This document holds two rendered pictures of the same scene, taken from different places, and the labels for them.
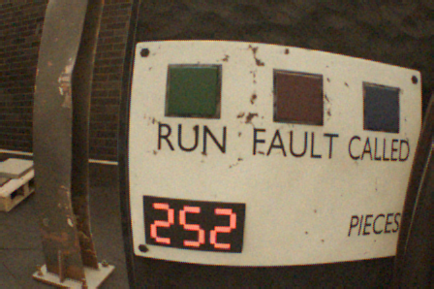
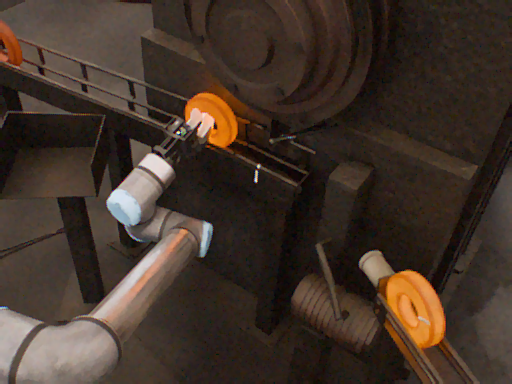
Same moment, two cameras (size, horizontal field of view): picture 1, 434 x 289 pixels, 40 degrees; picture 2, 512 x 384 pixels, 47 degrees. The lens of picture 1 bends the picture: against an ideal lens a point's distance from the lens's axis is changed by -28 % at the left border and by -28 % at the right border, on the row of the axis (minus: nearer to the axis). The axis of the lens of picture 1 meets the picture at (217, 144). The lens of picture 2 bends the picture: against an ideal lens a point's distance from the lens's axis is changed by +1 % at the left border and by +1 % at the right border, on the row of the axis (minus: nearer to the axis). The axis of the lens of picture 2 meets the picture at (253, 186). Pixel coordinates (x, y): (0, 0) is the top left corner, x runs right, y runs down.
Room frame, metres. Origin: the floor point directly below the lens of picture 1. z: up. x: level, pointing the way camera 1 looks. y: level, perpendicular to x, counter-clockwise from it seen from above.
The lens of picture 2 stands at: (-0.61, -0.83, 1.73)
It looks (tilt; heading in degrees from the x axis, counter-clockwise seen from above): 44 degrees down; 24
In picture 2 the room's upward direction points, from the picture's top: 4 degrees clockwise
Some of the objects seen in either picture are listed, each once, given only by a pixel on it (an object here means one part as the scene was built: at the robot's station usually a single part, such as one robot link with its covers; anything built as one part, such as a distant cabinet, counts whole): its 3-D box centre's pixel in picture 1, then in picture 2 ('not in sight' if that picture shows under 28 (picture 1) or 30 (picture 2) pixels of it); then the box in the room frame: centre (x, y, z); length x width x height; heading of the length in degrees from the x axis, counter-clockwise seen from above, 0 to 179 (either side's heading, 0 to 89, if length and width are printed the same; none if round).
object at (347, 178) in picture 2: not in sight; (344, 205); (0.43, -0.62, 0.68); 0.11 x 0.08 x 0.24; 172
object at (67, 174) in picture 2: not in sight; (70, 228); (0.23, 0.15, 0.36); 0.26 x 0.20 x 0.72; 117
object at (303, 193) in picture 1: (297, 160); not in sight; (0.60, -0.06, 1.15); 0.26 x 0.02 x 0.18; 82
